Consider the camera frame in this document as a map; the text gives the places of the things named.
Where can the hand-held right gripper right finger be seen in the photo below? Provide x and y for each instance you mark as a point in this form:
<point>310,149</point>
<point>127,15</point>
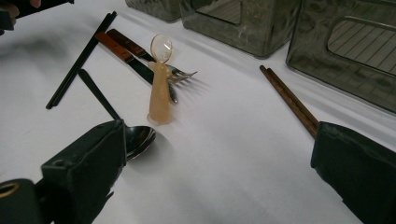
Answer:
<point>358,174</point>

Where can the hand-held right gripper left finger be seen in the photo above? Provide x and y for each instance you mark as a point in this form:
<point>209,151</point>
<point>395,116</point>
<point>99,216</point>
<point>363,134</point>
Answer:
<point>84,168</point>

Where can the black chopstick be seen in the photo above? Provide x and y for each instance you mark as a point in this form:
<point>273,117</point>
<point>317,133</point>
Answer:
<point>81,62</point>
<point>73,70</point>

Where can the brown wooden chopstick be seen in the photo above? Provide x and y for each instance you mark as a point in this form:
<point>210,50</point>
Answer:
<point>288,101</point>
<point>295,99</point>

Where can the smoky transparent plastic bin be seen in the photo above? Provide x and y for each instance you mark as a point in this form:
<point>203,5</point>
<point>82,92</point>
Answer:
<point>264,34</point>
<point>155,9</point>
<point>311,62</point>

